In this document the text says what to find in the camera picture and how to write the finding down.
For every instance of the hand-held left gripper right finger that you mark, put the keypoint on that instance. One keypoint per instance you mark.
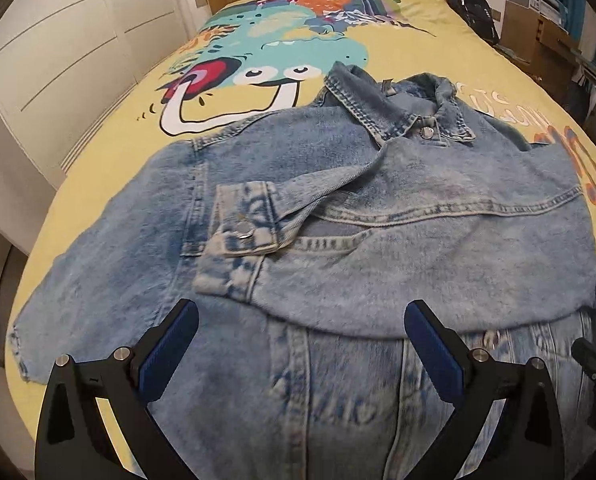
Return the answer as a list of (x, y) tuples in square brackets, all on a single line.
[(435, 350)]

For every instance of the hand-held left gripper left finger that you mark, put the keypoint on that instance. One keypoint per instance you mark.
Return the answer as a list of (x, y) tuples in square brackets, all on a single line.
[(170, 347)]

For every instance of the yellow printed bed sheet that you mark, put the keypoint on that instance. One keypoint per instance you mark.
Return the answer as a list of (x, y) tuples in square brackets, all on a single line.
[(103, 125)]

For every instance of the brown cardboard box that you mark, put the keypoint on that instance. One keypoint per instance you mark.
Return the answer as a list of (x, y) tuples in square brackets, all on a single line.
[(520, 30)]

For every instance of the black backpack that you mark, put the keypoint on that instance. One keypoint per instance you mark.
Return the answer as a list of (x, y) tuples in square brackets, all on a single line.
[(473, 10)]

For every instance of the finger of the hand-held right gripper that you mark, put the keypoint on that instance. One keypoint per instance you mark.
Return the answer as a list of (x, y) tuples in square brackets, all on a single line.
[(595, 360)]

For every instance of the blue denim jacket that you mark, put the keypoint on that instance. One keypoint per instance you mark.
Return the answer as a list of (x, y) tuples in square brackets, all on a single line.
[(378, 200)]

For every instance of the white wardrobe doors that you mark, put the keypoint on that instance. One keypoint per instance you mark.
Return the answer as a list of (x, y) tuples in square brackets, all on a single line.
[(78, 35)]

